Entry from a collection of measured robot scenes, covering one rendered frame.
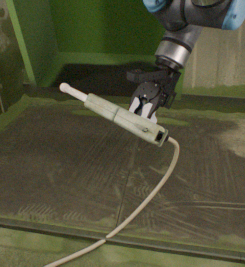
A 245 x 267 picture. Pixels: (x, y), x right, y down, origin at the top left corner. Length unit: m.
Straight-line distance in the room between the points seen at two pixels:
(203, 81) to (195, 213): 1.00
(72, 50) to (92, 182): 0.66
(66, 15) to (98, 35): 0.17
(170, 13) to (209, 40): 1.33
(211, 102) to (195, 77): 0.20
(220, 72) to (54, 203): 1.34
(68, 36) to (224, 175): 1.01
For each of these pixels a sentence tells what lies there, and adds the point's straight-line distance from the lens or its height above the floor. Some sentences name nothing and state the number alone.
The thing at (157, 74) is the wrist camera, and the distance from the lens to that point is 0.73.
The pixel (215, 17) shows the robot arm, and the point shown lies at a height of 0.81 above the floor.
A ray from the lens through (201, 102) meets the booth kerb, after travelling 1.91.
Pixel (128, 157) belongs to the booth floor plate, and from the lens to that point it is 1.42.
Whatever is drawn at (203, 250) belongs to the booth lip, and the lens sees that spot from 1.08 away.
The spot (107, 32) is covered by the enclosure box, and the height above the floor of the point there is 0.64.
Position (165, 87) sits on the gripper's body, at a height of 0.62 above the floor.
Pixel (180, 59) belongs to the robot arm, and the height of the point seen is 0.69.
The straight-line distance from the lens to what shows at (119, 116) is 0.73.
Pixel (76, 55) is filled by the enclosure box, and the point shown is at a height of 0.53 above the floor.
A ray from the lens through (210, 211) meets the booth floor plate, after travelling 1.20.
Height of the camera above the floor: 0.90
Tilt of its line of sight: 32 degrees down
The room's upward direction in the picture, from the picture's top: straight up
